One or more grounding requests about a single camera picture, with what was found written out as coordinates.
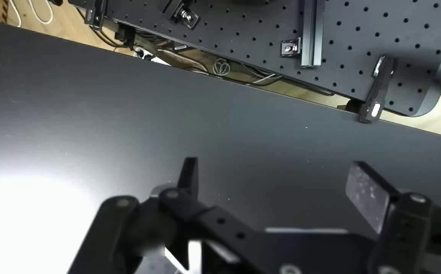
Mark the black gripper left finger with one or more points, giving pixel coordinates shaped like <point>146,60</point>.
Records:
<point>172,221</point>

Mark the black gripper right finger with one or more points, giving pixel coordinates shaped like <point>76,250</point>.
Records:
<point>407,224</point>

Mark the black perforated breadboard plate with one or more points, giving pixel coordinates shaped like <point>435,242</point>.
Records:
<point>356,34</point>

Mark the black clamp lever handle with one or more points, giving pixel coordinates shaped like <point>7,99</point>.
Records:
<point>372,105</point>

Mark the silver corner bracket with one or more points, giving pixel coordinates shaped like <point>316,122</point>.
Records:
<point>290,48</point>

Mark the aluminium extrusion rail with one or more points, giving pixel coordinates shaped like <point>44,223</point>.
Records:
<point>311,34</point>

